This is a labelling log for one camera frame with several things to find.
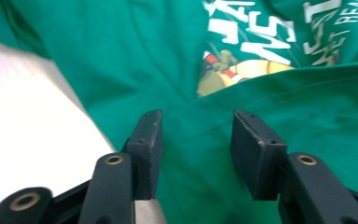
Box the green printed t-shirt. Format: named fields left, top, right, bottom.
left=0, top=0, right=358, bottom=224

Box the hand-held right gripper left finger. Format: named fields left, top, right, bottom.
left=125, top=108, right=164, bottom=201

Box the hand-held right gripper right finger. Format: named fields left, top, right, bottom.
left=230, top=109, right=289, bottom=202

